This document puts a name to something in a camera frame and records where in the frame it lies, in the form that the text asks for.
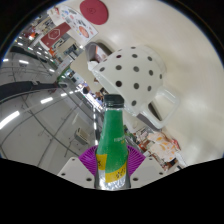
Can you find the printed paper leaflet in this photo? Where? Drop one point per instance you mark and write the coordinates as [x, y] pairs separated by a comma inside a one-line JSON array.
[[75, 20]]

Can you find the ceiling strip lights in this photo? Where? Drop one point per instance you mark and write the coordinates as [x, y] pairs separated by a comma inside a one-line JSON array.
[[9, 119]]

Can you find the ceiling air conditioner unit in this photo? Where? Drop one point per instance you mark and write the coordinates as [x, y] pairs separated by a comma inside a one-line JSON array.
[[82, 136]]

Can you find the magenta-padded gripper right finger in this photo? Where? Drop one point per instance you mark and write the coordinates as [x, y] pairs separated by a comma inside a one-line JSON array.
[[136, 160]]

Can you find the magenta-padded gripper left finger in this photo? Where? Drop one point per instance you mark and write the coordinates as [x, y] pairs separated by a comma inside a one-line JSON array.
[[87, 161]]

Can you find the flat round red coaster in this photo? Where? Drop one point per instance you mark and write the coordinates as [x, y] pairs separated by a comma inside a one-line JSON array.
[[94, 11]]

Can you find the white polka dot mug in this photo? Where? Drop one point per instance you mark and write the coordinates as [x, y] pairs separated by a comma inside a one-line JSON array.
[[133, 75]]

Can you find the green drink bottle yellow label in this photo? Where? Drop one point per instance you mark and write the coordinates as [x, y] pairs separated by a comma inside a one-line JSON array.
[[112, 140]]

